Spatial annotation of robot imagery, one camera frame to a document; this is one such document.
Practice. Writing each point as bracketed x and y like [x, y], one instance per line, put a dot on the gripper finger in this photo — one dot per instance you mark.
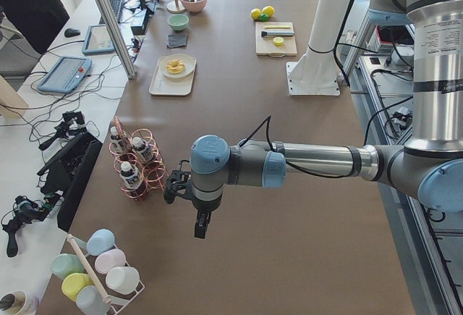
[204, 222]
[198, 230]

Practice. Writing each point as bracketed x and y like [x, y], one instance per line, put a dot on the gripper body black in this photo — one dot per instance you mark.
[203, 208]

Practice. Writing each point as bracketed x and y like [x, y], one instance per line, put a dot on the tea bottle white cap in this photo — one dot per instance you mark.
[142, 149]

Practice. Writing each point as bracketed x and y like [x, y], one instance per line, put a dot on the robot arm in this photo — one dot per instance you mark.
[428, 167]

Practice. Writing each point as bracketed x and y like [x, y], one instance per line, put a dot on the tea bottle in rack front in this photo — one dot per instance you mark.
[133, 183]

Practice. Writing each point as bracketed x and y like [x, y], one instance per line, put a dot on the tea bottle in rack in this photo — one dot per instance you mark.
[133, 183]
[118, 145]

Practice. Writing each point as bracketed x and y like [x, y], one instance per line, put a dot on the tea bottle in rack rear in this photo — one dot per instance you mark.
[118, 145]

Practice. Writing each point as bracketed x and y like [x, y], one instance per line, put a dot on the beige serving tray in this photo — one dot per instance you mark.
[165, 83]

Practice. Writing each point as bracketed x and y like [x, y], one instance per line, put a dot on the white cup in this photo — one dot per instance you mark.
[123, 279]

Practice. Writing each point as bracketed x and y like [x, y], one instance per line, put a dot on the blue cup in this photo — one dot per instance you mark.
[100, 241]

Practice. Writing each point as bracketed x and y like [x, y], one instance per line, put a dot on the pink cup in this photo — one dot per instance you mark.
[110, 259]

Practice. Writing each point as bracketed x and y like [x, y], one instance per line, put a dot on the grey cup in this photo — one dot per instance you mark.
[90, 302]

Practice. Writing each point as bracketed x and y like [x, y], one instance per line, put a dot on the yellow cup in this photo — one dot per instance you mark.
[73, 283]

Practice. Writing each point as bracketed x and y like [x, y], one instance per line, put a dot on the green cup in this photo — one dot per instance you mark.
[65, 264]

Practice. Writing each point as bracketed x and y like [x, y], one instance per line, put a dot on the black equipment box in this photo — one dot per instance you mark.
[69, 171]

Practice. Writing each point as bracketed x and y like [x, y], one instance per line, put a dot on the white round plate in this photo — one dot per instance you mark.
[189, 61]

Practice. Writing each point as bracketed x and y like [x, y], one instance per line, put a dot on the dark grey cloth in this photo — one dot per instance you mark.
[177, 40]

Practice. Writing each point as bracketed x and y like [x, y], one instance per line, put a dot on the wooden cutting board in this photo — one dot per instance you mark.
[265, 46]

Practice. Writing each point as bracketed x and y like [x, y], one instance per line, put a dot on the half lemon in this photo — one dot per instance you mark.
[278, 41]

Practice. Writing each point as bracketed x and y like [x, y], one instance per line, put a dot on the steel muddler black tip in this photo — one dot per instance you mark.
[268, 34]

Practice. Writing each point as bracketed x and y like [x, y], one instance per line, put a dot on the green ceramic bowl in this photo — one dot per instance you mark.
[178, 22]

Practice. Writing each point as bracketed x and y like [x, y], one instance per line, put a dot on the paper cup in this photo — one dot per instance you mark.
[18, 303]

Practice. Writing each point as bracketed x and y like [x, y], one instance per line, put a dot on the blue teach pendant near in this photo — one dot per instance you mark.
[65, 75]

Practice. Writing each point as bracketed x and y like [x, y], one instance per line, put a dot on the blue teach pendant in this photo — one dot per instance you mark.
[97, 41]
[65, 75]

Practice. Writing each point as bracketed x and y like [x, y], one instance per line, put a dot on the yellow plastic knife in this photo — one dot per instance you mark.
[278, 27]

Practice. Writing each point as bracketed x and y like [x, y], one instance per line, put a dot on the blue teach pendant far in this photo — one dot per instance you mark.
[97, 41]

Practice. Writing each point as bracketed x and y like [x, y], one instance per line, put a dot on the green lime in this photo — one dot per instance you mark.
[263, 17]

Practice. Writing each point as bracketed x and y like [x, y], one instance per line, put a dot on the whole lemon far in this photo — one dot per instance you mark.
[255, 13]

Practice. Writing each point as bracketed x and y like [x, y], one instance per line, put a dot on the whole lemon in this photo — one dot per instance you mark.
[268, 10]
[255, 13]

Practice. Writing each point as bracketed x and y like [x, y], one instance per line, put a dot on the pink bowl with ice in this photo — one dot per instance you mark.
[194, 0]

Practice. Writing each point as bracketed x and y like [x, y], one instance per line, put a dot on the whole lemon near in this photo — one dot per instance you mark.
[268, 10]

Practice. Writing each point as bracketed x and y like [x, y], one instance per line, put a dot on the black computer mouse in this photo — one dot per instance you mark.
[71, 32]

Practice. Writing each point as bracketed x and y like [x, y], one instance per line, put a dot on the black keyboard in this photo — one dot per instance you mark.
[117, 7]

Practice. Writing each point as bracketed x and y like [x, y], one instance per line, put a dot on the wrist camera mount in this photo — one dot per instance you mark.
[178, 184]

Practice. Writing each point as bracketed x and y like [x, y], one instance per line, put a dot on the copper wire bottle rack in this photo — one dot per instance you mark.
[153, 174]

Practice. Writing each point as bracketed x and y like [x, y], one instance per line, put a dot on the white wire cup rack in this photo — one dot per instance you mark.
[97, 280]

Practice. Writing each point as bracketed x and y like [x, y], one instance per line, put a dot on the twisted ring pastry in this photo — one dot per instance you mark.
[175, 66]

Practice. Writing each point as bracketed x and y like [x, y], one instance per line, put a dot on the aluminium frame post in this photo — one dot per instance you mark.
[115, 34]

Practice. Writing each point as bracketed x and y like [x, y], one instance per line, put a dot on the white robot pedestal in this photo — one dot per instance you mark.
[315, 74]

